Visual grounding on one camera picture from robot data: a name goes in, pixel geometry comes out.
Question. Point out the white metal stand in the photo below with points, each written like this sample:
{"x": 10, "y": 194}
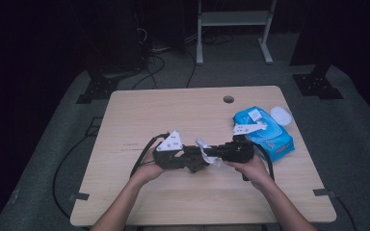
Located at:
{"x": 234, "y": 18}

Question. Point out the white round lid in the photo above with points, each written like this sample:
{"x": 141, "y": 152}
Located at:
{"x": 281, "y": 115}

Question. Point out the white wet wipe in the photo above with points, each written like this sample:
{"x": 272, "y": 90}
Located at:
{"x": 205, "y": 152}

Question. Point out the black tape strip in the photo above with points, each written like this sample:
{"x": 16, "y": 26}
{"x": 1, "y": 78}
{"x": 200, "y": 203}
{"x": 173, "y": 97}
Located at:
{"x": 78, "y": 196}
{"x": 324, "y": 192}

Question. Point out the person's left hand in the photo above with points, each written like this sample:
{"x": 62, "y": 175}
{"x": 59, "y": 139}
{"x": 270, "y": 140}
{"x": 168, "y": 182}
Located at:
{"x": 149, "y": 170}

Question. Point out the black rectangular floor frame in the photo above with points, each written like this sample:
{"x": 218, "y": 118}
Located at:
{"x": 93, "y": 126}

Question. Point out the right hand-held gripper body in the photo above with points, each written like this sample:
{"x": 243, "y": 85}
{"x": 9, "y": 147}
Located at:
{"x": 241, "y": 152}

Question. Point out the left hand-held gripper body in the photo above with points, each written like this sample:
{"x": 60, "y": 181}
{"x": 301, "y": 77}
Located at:
{"x": 168, "y": 159}

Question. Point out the person's right hand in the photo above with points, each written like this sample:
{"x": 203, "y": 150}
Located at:
{"x": 253, "y": 171}

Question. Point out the blue wet wipes pack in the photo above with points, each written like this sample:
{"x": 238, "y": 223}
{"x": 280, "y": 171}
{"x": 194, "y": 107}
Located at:
{"x": 276, "y": 142}

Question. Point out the black stand base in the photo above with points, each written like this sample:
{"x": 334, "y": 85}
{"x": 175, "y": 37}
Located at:
{"x": 98, "y": 88}
{"x": 316, "y": 85}

